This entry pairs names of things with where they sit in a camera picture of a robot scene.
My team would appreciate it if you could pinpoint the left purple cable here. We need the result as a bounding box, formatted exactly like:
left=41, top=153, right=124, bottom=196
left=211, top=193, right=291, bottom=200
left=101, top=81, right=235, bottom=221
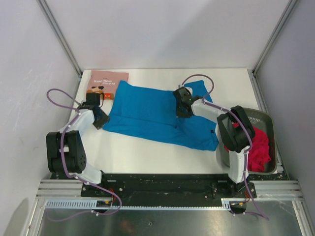
left=46, top=88, right=123, bottom=221

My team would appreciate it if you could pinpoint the aluminium frame post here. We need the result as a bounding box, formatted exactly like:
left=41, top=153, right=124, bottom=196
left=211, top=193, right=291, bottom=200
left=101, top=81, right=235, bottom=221
left=36, top=0, right=83, bottom=77
left=252, top=0, right=300, bottom=75

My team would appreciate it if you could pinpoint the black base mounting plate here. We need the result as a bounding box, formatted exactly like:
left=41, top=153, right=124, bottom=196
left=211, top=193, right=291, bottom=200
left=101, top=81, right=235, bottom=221
left=50, top=173, right=257, bottom=207

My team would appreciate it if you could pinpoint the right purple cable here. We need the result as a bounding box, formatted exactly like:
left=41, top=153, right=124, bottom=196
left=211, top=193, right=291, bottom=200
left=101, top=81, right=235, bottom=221
left=181, top=74, right=270, bottom=220

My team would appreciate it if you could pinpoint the white slotted cable duct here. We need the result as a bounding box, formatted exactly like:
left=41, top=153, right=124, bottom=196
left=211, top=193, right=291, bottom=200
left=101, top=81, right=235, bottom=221
left=45, top=198, right=256, bottom=211

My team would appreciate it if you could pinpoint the grey plastic basket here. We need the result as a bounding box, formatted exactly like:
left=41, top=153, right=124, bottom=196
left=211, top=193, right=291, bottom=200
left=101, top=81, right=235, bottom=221
left=216, top=108, right=278, bottom=175

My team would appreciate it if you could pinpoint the blue t shirt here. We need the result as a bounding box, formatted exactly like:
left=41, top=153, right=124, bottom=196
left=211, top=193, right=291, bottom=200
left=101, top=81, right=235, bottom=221
left=103, top=81, right=219, bottom=151

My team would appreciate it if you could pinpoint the aluminium extrusion rail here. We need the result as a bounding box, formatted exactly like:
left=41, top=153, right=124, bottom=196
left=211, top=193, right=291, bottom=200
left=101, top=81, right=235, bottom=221
left=35, top=179, right=304, bottom=201

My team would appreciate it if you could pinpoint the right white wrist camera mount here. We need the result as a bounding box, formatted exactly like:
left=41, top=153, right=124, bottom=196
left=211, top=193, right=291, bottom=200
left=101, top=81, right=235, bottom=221
left=178, top=84, right=193, bottom=93

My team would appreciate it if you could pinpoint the red t shirt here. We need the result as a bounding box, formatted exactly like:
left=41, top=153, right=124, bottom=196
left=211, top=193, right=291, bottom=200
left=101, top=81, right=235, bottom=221
left=223, top=122, right=272, bottom=173

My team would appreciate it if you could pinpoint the right aluminium frame post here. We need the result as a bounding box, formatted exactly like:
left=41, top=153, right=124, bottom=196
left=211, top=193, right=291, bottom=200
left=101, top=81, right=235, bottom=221
left=252, top=0, right=300, bottom=75

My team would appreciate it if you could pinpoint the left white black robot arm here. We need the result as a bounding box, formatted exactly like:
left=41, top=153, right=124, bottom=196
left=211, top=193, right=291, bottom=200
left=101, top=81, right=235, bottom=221
left=46, top=92, right=110, bottom=197

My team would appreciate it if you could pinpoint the left aluminium frame post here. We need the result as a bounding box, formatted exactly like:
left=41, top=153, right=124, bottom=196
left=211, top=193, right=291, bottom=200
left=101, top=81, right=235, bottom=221
left=36, top=0, right=83, bottom=77

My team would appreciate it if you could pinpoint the folded pink printed t shirt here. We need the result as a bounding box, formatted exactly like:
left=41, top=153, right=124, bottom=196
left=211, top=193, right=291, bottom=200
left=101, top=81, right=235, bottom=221
left=87, top=70, right=129, bottom=100

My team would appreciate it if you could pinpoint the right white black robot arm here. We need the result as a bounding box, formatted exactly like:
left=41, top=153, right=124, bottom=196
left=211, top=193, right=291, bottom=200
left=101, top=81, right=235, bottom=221
left=173, top=87, right=255, bottom=197

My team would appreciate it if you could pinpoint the purple cable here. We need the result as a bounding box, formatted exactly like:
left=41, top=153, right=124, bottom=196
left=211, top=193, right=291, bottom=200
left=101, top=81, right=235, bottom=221
left=181, top=74, right=270, bottom=220
left=46, top=88, right=123, bottom=221

